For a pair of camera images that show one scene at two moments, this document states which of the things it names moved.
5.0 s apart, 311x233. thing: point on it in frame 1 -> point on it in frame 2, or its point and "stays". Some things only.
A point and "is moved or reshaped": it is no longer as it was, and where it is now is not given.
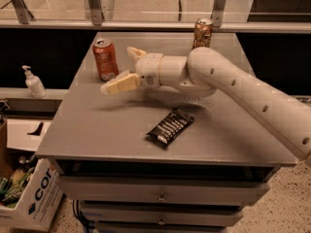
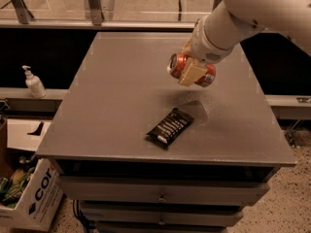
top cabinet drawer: x=137 y=189 stays
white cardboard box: x=39 y=203 stays
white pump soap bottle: x=34 y=84 stays
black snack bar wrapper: x=175 y=123 stays
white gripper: x=148 y=69 -> x=203 y=50
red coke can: x=106 y=58 is moved or reshaped
